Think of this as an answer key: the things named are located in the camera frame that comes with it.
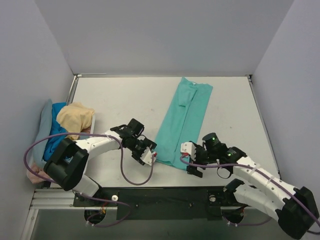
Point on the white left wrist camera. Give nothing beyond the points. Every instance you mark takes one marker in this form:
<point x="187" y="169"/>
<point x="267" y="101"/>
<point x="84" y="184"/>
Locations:
<point x="148" y="157"/>

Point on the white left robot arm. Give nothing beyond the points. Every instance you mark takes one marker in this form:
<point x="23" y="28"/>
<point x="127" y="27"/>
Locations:
<point x="68" y="163"/>

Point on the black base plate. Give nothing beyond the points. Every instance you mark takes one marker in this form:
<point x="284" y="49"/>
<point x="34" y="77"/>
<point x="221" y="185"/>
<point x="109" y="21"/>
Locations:
<point x="167" y="203"/>

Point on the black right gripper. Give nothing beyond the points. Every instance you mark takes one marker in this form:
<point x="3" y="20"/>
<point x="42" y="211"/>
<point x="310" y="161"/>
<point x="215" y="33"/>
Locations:
<point x="194" y="162"/>

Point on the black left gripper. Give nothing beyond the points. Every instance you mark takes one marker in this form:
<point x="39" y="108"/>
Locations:
<point x="145" y="149"/>

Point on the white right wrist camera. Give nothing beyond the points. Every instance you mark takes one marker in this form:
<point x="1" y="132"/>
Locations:
<point x="188" y="148"/>

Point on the light blue t shirt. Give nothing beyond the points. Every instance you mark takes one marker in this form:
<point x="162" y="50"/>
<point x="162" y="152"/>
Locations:
<point x="44" y="131"/>

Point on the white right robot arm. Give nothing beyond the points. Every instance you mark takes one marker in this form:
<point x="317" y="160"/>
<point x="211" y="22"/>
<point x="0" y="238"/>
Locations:
<point x="294" y="209"/>

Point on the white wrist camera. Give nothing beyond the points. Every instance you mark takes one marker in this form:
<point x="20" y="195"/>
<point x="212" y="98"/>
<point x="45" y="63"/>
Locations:
<point x="148" y="157"/>
<point x="188" y="148"/>

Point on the pink t shirt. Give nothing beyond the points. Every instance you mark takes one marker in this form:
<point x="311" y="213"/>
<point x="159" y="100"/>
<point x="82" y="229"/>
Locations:
<point x="34" y="173"/>

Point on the teal t shirt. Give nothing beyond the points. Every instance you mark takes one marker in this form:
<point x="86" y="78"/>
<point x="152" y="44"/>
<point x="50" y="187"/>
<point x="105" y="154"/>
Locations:
<point x="182" y="122"/>

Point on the white laundry bin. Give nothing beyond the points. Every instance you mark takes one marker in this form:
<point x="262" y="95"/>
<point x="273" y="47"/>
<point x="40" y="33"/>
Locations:
<point x="92" y="125"/>

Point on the aluminium frame rail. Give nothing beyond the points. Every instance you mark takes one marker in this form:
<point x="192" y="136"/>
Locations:
<point x="52" y="199"/>

